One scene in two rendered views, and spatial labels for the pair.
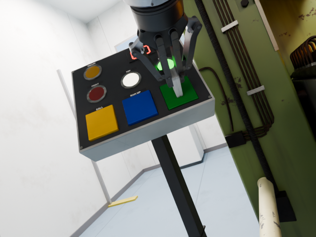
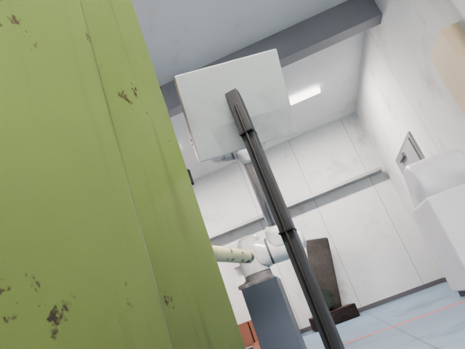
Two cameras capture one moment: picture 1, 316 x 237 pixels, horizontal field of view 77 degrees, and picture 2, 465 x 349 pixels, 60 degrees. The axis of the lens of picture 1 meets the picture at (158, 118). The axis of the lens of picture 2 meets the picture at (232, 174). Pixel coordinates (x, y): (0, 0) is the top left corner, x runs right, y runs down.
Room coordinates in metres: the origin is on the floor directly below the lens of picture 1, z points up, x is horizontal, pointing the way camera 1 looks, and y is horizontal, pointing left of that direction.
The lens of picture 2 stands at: (1.70, -0.29, 0.40)
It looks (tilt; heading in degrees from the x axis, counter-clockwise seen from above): 20 degrees up; 169
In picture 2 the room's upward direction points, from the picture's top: 20 degrees counter-clockwise
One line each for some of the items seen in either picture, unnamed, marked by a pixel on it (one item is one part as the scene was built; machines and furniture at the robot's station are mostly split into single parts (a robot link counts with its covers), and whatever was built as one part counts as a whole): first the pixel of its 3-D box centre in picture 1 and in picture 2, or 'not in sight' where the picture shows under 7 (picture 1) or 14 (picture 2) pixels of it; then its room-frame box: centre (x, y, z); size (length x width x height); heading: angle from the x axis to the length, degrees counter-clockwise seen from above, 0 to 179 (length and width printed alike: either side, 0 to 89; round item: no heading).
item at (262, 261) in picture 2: not in sight; (252, 254); (-0.60, 0.12, 0.77); 0.18 x 0.16 x 0.22; 76
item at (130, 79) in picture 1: (130, 80); not in sight; (0.53, 0.03, 1.09); 0.05 x 0.03 x 0.04; 62
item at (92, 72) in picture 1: (92, 72); not in sight; (0.58, 0.13, 1.16); 0.05 x 0.03 x 0.04; 62
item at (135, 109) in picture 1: (139, 108); not in sight; (0.48, 0.03, 1.01); 0.07 x 0.05 x 0.07; 87
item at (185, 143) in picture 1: (176, 132); not in sight; (3.88, -0.23, 0.64); 0.63 x 0.54 x 1.28; 72
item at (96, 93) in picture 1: (96, 93); not in sight; (0.53, 0.13, 1.09); 0.05 x 0.03 x 0.04; 62
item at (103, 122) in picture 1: (102, 123); not in sight; (0.49, 0.13, 1.01); 0.07 x 0.05 x 0.07; 87
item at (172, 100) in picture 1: (178, 93); not in sight; (0.48, -0.07, 1.00); 0.07 x 0.05 x 0.07; 87
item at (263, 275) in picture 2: not in sight; (256, 280); (-0.61, 0.09, 0.63); 0.22 x 0.18 x 0.06; 72
